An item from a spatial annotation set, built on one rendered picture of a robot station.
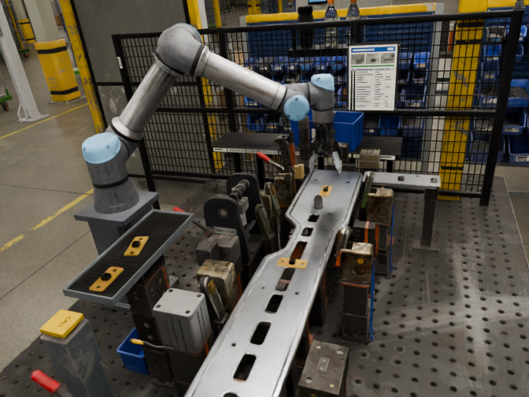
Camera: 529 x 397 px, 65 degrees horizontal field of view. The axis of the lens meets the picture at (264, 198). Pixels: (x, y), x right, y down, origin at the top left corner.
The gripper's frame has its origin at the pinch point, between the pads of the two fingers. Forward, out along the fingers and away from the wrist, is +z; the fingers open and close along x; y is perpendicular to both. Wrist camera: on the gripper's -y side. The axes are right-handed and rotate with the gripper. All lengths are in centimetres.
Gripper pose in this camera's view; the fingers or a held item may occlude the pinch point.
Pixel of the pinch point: (326, 171)
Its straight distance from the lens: 156.7
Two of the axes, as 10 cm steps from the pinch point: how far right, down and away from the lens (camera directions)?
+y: -3.3, 4.7, -8.2
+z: 0.9, 8.8, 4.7
